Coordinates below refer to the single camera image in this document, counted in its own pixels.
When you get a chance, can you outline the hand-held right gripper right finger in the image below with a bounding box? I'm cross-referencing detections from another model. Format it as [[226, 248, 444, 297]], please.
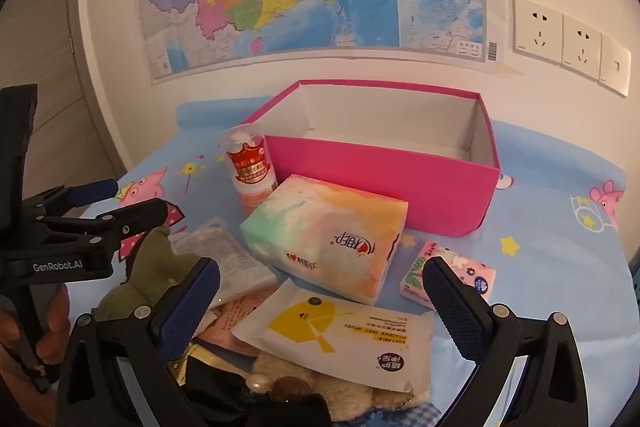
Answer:
[[423, 255, 587, 427]]

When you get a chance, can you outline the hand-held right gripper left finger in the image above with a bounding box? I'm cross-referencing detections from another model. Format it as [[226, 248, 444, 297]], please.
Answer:
[[55, 257, 222, 427]]

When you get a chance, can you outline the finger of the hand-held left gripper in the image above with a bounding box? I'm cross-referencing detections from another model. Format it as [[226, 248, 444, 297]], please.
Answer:
[[37, 198, 170, 258], [20, 178, 121, 221]]

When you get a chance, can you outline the pink floral pocket tissue pack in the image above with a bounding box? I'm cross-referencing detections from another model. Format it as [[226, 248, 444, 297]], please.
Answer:
[[399, 241, 497, 310]]

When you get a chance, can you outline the pink packet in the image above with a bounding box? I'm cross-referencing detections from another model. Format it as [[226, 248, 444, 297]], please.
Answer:
[[195, 292, 266, 358]]

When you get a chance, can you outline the olive green scrunchie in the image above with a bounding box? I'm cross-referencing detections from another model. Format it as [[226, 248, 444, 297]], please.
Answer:
[[95, 225, 201, 323]]

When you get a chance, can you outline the clear plastic packet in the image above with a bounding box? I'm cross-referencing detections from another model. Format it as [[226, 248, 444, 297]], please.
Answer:
[[170, 217, 278, 308]]

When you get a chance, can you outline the black scrunchie with pearls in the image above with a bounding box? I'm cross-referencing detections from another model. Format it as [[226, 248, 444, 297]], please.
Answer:
[[175, 347, 331, 427]]

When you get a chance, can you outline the white yellow wet wipes pack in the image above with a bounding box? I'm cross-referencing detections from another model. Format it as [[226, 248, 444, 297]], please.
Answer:
[[231, 278, 436, 395]]

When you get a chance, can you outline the blue gingham scrunchie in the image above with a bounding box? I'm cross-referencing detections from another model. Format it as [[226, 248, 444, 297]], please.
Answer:
[[390, 399, 451, 427]]

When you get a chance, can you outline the beige plush toy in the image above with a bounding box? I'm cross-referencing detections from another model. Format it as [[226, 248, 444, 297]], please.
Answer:
[[250, 349, 431, 423]]

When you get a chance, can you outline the pink cardboard box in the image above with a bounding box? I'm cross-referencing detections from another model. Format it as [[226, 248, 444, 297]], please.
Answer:
[[241, 79, 502, 238]]

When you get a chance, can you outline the pastel soft tissue pack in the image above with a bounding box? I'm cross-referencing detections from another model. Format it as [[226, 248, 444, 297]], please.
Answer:
[[240, 174, 409, 306]]

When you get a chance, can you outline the person's left hand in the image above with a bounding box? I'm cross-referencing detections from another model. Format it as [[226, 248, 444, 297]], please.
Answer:
[[0, 284, 71, 425]]

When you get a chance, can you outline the yellow packet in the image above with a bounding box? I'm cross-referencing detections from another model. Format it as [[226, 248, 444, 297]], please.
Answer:
[[170, 341, 251, 383]]

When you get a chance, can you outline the pink lotion bottle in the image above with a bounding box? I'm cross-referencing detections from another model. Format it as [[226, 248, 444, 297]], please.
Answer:
[[222, 123, 278, 215]]

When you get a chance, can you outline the grey door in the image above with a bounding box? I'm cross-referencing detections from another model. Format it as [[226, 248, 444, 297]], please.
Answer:
[[0, 0, 126, 208]]

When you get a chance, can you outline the white wall socket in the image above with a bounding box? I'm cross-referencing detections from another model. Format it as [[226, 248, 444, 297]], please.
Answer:
[[512, 0, 566, 64], [561, 13, 603, 81]]

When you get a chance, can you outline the white wall switch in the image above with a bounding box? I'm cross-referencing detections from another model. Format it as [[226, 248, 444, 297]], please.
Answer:
[[598, 34, 632, 98]]

